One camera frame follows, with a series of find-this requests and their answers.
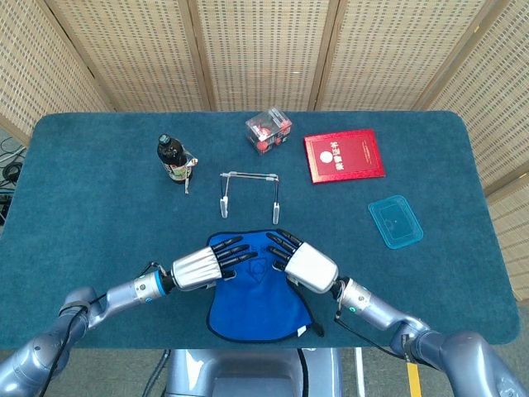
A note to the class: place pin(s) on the clear box red black parts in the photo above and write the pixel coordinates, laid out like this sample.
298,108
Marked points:
268,132

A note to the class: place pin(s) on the silver-blue right robot arm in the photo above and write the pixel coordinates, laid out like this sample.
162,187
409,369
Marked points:
463,351

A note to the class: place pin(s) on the red certificate folder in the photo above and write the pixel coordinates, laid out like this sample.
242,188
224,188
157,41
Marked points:
347,157

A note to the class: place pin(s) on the teal felt table cover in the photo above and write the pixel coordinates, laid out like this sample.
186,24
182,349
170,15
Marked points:
103,215

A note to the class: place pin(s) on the white orange wrapped straw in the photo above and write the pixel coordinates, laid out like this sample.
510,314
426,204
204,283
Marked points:
188,178

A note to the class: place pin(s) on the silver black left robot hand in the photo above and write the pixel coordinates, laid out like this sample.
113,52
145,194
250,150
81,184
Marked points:
196,269

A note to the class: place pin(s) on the silver-blue left robot arm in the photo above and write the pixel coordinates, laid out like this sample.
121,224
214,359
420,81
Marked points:
37,355

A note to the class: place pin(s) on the blue cloth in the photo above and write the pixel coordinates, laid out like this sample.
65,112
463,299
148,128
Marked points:
260,306

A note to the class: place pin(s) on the silver-blue robot torso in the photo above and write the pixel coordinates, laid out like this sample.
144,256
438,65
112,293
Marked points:
248,376

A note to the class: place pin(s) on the woven wooden folding screen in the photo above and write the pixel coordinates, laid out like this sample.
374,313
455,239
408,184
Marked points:
264,49

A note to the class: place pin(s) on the teal transparent plastic lid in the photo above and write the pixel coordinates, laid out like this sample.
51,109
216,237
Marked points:
396,221

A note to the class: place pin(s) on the brown tea bottle black cap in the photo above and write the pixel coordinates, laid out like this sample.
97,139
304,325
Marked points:
171,157

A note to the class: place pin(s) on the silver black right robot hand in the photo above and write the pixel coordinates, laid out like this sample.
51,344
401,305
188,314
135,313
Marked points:
312,266

